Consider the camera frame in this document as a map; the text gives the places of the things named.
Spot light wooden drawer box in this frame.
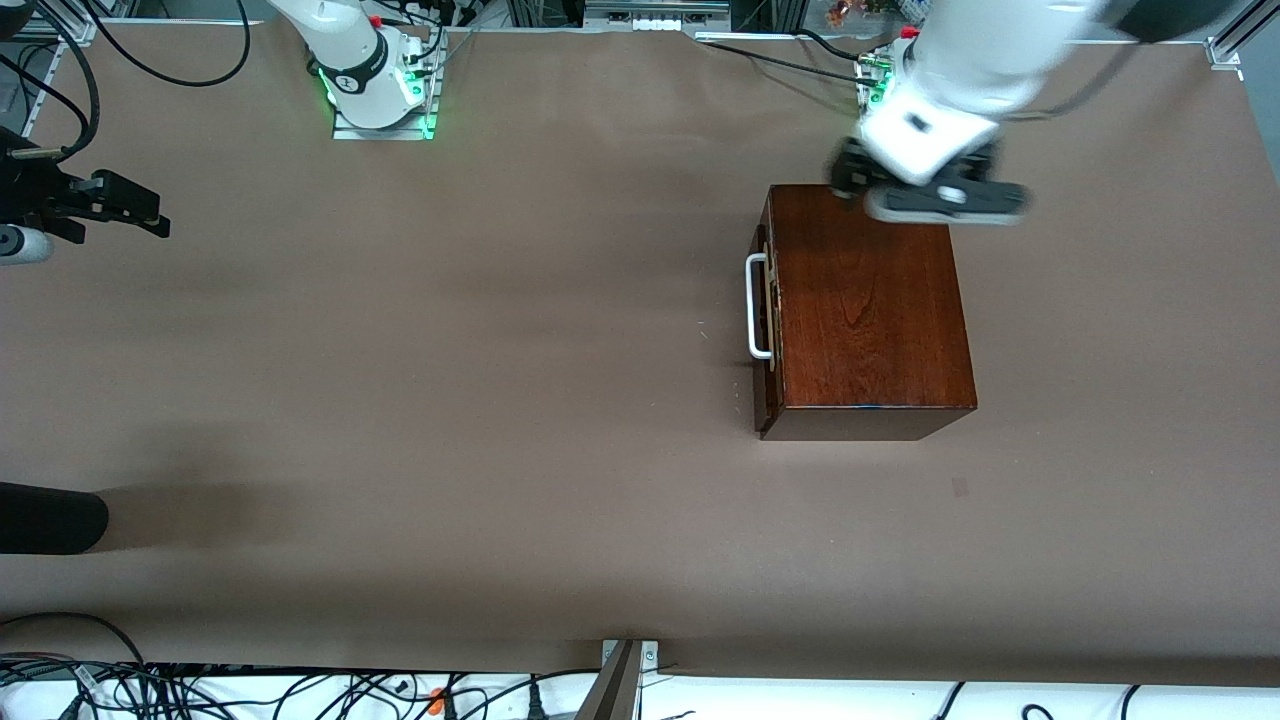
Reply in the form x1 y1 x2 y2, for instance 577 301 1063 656
746 222 783 433

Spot dark brown wooden cabinet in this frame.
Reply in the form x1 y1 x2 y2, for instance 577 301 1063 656
755 183 979 442

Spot silver power strip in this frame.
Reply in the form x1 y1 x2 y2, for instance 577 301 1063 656
583 0 733 33

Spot black rounded object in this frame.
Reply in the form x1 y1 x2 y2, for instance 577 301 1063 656
0 482 109 556

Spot brown paper table cover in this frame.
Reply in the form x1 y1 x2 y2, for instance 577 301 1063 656
0 18 1280 688

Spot silver metal mounting plate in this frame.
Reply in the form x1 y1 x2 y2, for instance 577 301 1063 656
600 638 661 671

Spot black table cable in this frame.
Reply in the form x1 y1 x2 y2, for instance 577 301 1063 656
695 36 869 86
795 28 881 63

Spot aluminium frame rail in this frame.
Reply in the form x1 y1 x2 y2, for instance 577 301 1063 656
0 15 98 46
1215 0 1280 56
20 45 63 141

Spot tangled black cables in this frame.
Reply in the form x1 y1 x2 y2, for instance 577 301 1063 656
0 610 601 720

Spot dark metal post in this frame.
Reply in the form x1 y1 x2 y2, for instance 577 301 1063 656
575 640 643 720

